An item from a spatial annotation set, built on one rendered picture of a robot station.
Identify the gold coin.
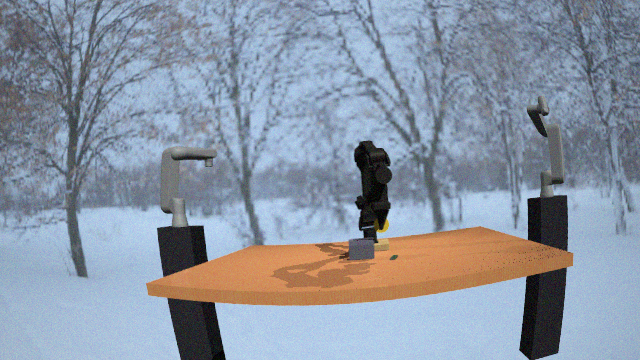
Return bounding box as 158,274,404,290
373,219,389,233

